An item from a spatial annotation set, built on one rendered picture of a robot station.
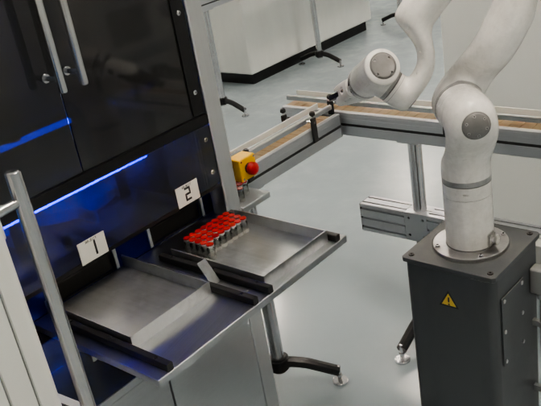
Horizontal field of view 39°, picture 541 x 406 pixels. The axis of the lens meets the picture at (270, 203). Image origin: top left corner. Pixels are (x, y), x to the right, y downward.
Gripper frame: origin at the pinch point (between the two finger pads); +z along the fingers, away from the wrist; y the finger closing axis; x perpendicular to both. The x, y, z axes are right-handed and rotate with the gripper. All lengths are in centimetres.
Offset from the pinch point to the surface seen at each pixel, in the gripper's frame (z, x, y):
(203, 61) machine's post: 16.0, 21.4, -32.1
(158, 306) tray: 0, -40, -61
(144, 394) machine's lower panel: 29, -64, -70
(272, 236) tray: 18.5, -30.2, -25.5
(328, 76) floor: 444, 90, 130
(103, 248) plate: 8, -22, -70
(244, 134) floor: 361, 46, 32
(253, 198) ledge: 44, -17, -24
